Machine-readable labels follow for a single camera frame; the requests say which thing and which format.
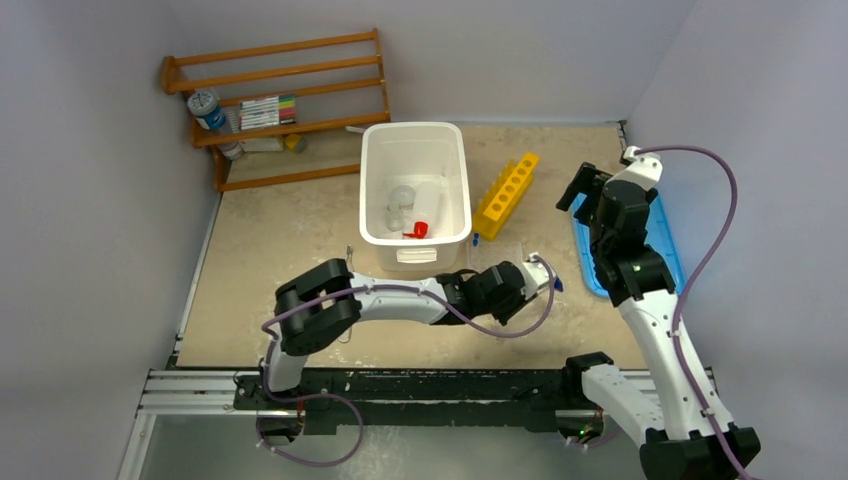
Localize clear watch glass dish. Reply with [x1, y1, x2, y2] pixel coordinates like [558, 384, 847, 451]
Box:
[389, 184, 416, 209]

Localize small glass jar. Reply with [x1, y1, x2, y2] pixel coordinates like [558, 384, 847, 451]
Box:
[385, 204, 404, 232]

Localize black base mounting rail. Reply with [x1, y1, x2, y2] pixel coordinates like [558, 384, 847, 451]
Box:
[136, 360, 723, 439]

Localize yellow grey small object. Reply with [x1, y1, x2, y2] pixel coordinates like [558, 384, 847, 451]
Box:
[283, 134, 308, 154]

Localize purple cable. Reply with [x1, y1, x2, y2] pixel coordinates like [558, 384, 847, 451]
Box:
[255, 254, 559, 468]
[566, 145, 763, 480]

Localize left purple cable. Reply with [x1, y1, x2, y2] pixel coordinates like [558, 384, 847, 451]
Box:
[255, 254, 559, 468]

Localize wooden shelf rack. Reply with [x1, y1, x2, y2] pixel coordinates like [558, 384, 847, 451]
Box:
[160, 28, 391, 193]

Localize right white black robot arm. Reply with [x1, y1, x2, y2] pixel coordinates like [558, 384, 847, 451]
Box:
[557, 160, 761, 479]

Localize red cap wash bottle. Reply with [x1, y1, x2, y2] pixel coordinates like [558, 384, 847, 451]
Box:
[403, 182, 442, 239]

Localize metal crucible tongs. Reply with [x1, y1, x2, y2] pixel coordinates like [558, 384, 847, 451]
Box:
[338, 244, 354, 344]

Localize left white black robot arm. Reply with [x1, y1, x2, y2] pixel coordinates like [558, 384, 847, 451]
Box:
[259, 258, 555, 409]

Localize white plastic bin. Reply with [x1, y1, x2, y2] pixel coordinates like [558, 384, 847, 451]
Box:
[359, 122, 471, 272]

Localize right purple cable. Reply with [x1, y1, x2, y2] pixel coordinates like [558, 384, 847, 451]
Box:
[566, 145, 763, 480]

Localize clear well plate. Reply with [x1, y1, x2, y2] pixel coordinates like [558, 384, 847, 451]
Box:
[468, 240, 524, 271]

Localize yellow test tube rack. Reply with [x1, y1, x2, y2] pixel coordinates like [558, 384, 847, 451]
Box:
[472, 152, 540, 242]

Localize coloured marker pen set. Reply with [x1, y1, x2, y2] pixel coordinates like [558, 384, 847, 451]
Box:
[238, 94, 296, 131]

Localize small clear capped bottle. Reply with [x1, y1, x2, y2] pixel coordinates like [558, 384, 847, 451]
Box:
[218, 142, 245, 161]

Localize blue plastic lid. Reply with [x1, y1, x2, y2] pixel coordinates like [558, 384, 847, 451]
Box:
[569, 193, 686, 299]

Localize blue label round container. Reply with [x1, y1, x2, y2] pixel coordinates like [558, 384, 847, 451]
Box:
[186, 90, 227, 130]

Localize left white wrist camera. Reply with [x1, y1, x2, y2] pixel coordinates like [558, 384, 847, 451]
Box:
[517, 253, 552, 299]

